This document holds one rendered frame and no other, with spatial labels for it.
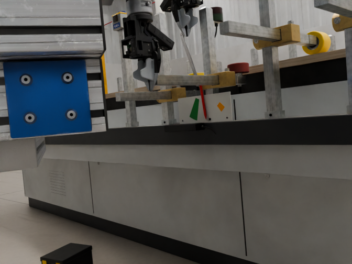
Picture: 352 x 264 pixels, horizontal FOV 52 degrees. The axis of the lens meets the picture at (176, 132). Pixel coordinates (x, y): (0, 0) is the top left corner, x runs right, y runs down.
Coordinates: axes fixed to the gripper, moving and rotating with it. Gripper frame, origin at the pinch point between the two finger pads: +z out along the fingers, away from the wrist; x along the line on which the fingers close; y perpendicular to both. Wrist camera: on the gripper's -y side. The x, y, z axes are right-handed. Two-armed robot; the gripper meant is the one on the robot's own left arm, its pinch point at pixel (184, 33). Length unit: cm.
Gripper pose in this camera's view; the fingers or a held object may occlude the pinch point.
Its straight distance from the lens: 131.9
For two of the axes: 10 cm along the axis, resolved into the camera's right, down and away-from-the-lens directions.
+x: 7.4, -1.0, 6.7
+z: 1.1, 9.9, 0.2
